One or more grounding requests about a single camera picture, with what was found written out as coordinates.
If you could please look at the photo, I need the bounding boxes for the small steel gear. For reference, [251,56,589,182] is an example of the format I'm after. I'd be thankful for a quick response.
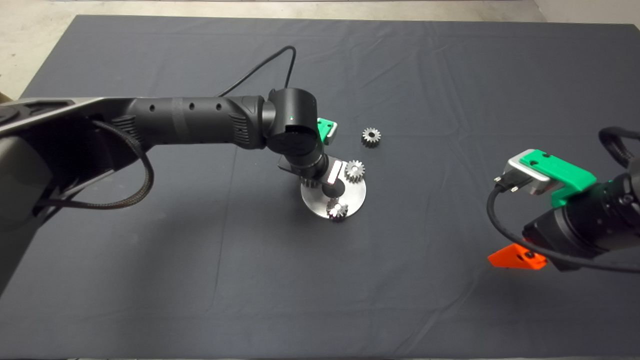
[326,197,349,221]
[344,160,366,184]
[361,127,382,149]

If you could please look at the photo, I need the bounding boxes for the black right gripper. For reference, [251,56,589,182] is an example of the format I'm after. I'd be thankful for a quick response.
[487,187,628,272]

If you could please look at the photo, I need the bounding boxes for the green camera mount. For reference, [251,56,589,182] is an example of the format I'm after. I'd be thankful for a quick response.
[519,149,597,207]
[317,118,335,146]

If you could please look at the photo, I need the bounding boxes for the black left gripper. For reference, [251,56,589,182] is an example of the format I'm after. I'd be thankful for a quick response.
[277,151,347,187]

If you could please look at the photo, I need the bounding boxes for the dark grey table cloth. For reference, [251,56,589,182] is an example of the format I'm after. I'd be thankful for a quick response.
[0,14,640,360]

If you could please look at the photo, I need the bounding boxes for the round metal plate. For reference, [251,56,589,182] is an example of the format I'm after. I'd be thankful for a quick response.
[300,172,367,219]

